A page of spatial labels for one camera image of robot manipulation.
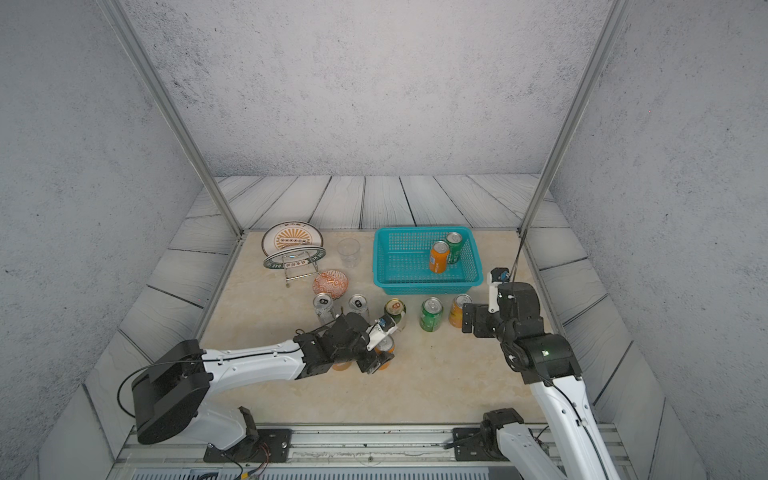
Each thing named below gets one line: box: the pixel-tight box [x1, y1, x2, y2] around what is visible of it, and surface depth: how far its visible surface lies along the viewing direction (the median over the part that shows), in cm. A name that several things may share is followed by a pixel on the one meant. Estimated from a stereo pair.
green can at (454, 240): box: [446, 232, 463, 265], surface depth 106 cm
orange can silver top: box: [429, 240, 450, 274], surface depth 104 cm
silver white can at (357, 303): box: [348, 293, 369, 317], surface depth 86 cm
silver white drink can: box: [313, 292, 336, 325], surface depth 86 cm
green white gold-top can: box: [384, 298, 407, 331], surface depth 88 cm
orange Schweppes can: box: [448, 294, 473, 329], surface depth 91 cm
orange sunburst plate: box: [262, 221, 324, 257], surface depth 101 cm
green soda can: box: [420, 296, 444, 333], surface depth 89 cm
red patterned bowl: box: [312, 269, 349, 300], surface depth 104 cm
